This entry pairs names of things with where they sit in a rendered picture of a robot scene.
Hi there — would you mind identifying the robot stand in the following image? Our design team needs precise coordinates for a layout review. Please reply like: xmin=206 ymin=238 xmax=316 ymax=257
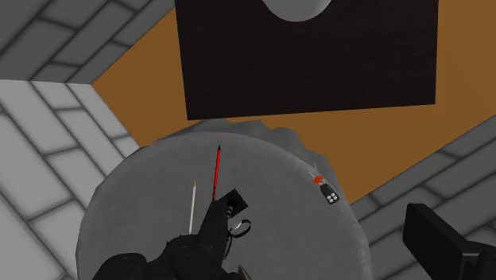
xmin=174 ymin=0 xmax=440 ymax=121

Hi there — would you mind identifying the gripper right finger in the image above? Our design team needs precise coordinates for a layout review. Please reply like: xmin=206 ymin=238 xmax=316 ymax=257
xmin=401 ymin=202 xmax=496 ymax=280

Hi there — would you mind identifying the white pen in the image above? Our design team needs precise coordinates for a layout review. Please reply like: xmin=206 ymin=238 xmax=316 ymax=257
xmin=188 ymin=180 xmax=197 ymax=235

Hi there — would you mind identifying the red pen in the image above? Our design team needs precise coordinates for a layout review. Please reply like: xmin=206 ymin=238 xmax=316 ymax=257
xmin=211 ymin=145 xmax=223 ymax=202

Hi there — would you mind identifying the round grey table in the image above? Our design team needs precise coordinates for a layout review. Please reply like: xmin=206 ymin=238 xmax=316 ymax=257
xmin=76 ymin=118 xmax=374 ymax=280

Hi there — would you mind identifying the black square watch with strap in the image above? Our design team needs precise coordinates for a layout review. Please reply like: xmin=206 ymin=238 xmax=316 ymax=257
xmin=223 ymin=188 xmax=252 ymax=239

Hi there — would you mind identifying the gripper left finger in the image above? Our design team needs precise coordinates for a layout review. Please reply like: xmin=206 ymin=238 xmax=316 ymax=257
xmin=91 ymin=196 xmax=244 ymax=280

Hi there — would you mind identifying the black key fob with keys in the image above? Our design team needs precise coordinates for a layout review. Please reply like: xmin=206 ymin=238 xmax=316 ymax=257
xmin=308 ymin=162 xmax=341 ymax=206

